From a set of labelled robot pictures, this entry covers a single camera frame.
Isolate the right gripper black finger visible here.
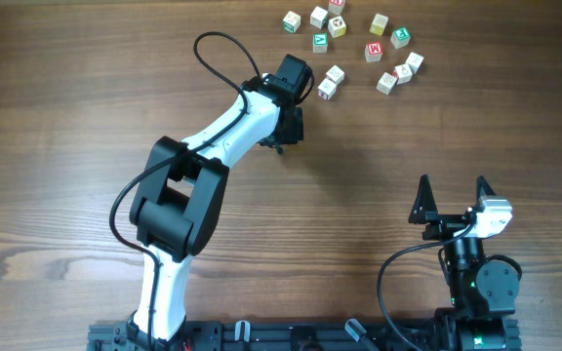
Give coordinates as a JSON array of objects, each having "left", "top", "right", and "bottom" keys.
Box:
[
  {"left": 408, "top": 175, "right": 438, "bottom": 224},
  {"left": 476, "top": 175, "right": 496, "bottom": 200}
]

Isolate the wooden block red letter A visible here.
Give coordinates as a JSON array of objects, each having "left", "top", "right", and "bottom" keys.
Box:
[{"left": 393, "top": 63, "right": 414, "bottom": 85}]

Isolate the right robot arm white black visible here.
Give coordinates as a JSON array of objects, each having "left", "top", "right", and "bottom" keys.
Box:
[{"left": 409, "top": 175, "right": 523, "bottom": 350}]

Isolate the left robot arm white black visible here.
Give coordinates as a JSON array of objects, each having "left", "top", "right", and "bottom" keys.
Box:
[{"left": 128, "top": 55, "right": 314, "bottom": 350}]

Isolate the wooden block red edge lower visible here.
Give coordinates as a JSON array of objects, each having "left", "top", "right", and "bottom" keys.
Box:
[{"left": 318, "top": 78, "right": 337, "bottom": 100}]

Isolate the wooden block red edge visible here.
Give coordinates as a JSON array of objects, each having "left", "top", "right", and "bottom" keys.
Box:
[
  {"left": 318, "top": 78, "right": 337, "bottom": 100},
  {"left": 328, "top": 0, "right": 346, "bottom": 16}
]

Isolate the wooden block green letter Y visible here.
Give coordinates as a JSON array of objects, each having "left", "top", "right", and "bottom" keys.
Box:
[{"left": 312, "top": 33, "right": 328, "bottom": 54}]

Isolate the wooden block plain middle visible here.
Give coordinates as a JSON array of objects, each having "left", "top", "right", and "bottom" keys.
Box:
[{"left": 326, "top": 65, "right": 345, "bottom": 85}]

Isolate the wooden block plain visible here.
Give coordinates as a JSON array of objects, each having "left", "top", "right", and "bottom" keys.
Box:
[
  {"left": 377, "top": 72, "right": 398, "bottom": 95},
  {"left": 326, "top": 65, "right": 345, "bottom": 85},
  {"left": 310, "top": 6, "right": 329, "bottom": 29}
]

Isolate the wooden block green corner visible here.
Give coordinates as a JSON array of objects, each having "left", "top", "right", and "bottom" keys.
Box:
[{"left": 282, "top": 11, "right": 301, "bottom": 33}]

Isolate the wooden block plain top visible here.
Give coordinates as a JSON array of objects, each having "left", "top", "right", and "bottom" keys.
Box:
[{"left": 310, "top": 6, "right": 329, "bottom": 29}]

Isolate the wooden block yellow side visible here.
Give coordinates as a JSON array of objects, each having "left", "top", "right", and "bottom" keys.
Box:
[{"left": 328, "top": 16, "right": 347, "bottom": 38}]

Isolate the wooden block red top edge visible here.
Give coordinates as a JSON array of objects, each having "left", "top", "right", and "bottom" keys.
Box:
[{"left": 328, "top": 0, "right": 346, "bottom": 16}]

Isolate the wooden block red letter M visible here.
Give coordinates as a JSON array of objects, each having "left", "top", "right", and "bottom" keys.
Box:
[{"left": 365, "top": 41, "right": 383, "bottom": 62}]

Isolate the wooden block plain lower right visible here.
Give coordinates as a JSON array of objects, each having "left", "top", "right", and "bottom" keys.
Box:
[{"left": 377, "top": 72, "right": 398, "bottom": 95}]

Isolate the wooden block green letter right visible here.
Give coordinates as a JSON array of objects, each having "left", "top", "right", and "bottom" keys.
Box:
[{"left": 390, "top": 27, "right": 412, "bottom": 49}]

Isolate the wooden block far right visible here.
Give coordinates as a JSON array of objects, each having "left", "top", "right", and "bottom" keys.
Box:
[{"left": 406, "top": 52, "right": 423, "bottom": 74}]

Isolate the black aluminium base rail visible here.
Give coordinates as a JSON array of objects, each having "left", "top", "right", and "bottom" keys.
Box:
[{"left": 87, "top": 319, "right": 524, "bottom": 351}]

